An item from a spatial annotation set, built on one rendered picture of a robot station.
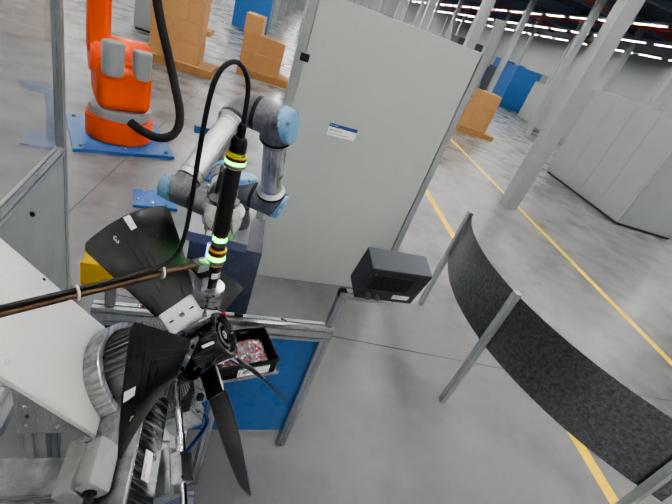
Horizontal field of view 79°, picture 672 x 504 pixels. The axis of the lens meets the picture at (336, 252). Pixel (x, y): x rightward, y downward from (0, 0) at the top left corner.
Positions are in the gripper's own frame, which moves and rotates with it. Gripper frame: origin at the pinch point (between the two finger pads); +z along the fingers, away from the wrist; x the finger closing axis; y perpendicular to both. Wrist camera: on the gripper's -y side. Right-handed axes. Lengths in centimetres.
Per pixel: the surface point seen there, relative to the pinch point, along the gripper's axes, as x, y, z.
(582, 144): -859, 43, -750
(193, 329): 2.3, 25.5, 7.0
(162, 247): 12.0, 10.9, -4.0
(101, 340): 21.9, 32.3, 6.1
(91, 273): 34, 46, -34
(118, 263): 19.8, 11.9, 2.9
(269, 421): -43, 130, -39
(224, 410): -7.1, 37.2, 20.5
